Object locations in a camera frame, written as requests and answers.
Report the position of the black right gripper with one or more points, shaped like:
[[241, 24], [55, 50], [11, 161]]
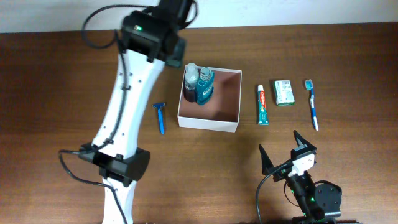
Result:
[[267, 162]]

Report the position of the clear purple soap dispenser bottle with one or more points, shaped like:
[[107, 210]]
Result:
[[190, 81]]

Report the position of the teal Listerine mouthwash bottle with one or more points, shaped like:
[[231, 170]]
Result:
[[204, 87]]

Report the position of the green white Dettol soap box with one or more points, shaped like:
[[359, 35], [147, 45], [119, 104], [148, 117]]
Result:
[[283, 93]]

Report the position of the pink cardboard box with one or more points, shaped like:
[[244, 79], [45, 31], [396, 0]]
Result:
[[221, 112]]

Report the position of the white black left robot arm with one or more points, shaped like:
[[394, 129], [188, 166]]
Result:
[[149, 42]]

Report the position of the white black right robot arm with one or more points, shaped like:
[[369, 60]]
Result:
[[319, 201]]

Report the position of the Colgate toothpaste tube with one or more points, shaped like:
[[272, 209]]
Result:
[[262, 110]]

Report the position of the blue disposable razor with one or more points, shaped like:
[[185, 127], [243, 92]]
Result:
[[158, 107]]

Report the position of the blue white toothbrush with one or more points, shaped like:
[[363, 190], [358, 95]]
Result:
[[310, 87]]

